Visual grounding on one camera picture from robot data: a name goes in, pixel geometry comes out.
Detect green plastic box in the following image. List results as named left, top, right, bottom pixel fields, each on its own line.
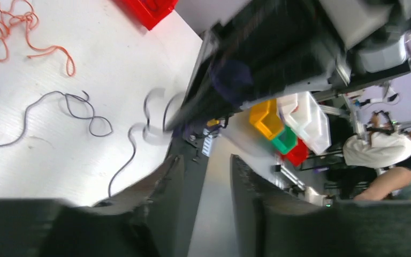
left=271, top=126, right=298, bottom=155

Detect small red plastic box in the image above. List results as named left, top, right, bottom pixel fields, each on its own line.
left=284, top=139, right=309, bottom=167

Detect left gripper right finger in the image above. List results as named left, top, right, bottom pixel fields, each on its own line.
left=230, top=155, right=411, bottom=256

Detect person's bare forearm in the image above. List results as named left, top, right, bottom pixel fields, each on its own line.
left=353, top=167, right=411, bottom=201

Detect person in white shirt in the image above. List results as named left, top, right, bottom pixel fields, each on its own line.
left=342, top=131, right=411, bottom=169

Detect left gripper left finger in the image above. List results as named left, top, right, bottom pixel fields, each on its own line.
left=0, top=156, right=185, bottom=256

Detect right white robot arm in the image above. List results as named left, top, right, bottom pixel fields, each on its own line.
left=165, top=1, right=411, bottom=133

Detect white plastic bins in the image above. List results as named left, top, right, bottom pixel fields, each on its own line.
left=277, top=92, right=331, bottom=155

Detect red plastic bin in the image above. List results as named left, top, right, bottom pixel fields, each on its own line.
left=114, top=0, right=178, bottom=31

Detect yellow plastic box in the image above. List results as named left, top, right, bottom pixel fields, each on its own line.
left=249, top=99, right=284, bottom=140

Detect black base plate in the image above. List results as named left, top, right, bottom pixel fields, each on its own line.
left=168, top=135, right=215, bottom=256

